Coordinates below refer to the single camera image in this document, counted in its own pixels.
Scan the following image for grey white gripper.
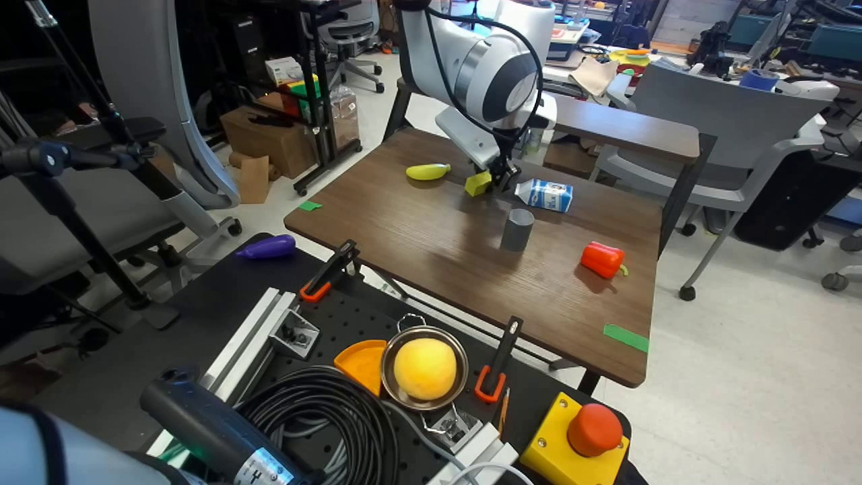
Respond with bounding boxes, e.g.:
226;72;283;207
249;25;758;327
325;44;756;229
432;106;523;187

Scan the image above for yellow rectangular block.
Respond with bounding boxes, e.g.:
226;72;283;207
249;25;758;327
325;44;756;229
461;169;498;200

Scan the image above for grey cylinder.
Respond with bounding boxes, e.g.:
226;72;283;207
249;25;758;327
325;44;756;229
498;207;536;256

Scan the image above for cardboard box under table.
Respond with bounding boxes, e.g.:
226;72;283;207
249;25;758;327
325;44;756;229
540;133;602;182

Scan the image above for yellow toy banana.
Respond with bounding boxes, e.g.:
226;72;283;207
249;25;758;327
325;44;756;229
400;160;455;187

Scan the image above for brown side table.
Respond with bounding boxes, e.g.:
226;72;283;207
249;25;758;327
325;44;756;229
536;91;718;254

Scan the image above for red toy bell pepper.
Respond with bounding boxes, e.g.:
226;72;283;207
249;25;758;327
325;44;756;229
576;240;630;283

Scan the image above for dark swivel chair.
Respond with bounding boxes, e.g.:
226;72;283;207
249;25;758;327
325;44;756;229
317;0;388;97

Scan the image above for orange black clamp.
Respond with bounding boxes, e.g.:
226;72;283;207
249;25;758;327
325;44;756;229
470;316;524;407
296;238;362;307

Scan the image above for black metal cart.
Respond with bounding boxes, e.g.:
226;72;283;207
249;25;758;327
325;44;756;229
291;0;362;196

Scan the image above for yellow ball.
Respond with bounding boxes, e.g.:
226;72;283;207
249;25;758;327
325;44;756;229
389;335;461;404

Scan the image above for grey wheeled chair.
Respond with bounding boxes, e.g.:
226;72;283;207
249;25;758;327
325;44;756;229
590;62;843;304

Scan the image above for large cardboard box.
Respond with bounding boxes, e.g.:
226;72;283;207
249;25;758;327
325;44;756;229
218;106;317;182

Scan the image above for orange plastic bowl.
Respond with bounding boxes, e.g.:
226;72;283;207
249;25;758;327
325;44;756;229
330;338;389;400

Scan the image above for purple toy eggplant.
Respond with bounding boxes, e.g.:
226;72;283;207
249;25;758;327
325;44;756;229
234;231;299;265

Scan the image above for small cardboard box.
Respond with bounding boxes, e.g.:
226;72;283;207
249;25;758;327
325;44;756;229
226;151;277;207

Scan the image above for yellow emergency stop box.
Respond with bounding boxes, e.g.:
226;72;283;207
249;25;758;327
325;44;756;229
516;392;632;485

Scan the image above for teal chair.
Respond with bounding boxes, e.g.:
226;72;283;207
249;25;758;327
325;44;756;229
801;23;862;71

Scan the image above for white chair back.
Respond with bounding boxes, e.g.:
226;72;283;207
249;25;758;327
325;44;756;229
86;0;240;210

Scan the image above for blue black power tool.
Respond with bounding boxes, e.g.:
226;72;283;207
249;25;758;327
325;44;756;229
136;368;303;485

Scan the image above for grey office chair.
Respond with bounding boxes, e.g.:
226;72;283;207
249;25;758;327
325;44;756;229
0;117;245;354

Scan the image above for light blue rounded housing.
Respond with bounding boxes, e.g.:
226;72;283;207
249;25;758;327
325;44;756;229
0;401;195;485

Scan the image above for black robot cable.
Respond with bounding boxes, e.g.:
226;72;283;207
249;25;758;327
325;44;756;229
419;2;550;137

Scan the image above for metal corner bracket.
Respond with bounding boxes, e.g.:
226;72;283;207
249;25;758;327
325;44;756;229
419;401;488;456
267;307;322;362

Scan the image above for aluminium extrusion rail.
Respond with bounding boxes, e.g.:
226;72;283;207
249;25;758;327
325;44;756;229
141;287;302;460

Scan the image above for black cable coil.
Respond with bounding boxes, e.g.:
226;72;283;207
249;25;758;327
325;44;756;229
234;362;400;485

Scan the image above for black camera stand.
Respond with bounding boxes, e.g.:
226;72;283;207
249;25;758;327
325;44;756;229
0;0;182;307

